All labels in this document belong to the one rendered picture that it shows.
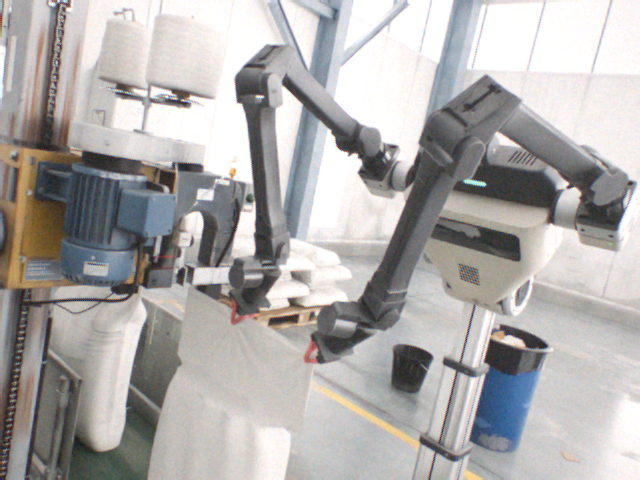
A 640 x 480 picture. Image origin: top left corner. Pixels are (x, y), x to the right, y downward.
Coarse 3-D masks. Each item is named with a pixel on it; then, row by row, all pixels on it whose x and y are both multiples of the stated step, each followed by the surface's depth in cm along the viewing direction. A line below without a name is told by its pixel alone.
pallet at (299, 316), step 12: (216, 300) 447; (228, 300) 446; (264, 312) 432; (276, 312) 439; (288, 312) 446; (300, 312) 457; (264, 324) 426; (276, 324) 446; (288, 324) 453; (300, 324) 462
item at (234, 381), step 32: (192, 288) 148; (192, 320) 147; (224, 320) 137; (192, 352) 147; (224, 352) 137; (256, 352) 129; (288, 352) 122; (192, 384) 136; (224, 384) 137; (256, 384) 129; (288, 384) 122; (160, 416) 144; (192, 416) 132; (224, 416) 125; (256, 416) 125; (288, 416) 122; (160, 448) 141; (192, 448) 130; (224, 448) 123; (256, 448) 120; (288, 448) 128
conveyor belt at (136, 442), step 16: (128, 416) 195; (128, 432) 185; (144, 432) 187; (80, 448) 171; (128, 448) 176; (144, 448) 178; (80, 464) 164; (96, 464) 165; (112, 464) 167; (128, 464) 168; (144, 464) 170
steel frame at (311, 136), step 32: (320, 0) 675; (352, 0) 697; (480, 0) 919; (288, 32) 652; (320, 32) 715; (448, 32) 942; (320, 64) 721; (448, 64) 949; (448, 96) 947; (320, 128) 711; (320, 160) 726; (288, 192) 744; (288, 224) 753
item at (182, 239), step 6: (180, 222) 140; (186, 222) 140; (180, 228) 140; (186, 228) 140; (180, 234) 139; (186, 234) 140; (174, 240) 141; (180, 240) 139; (186, 240) 141; (168, 246) 142; (174, 246) 141; (180, 246) 140; (174, 270) 143
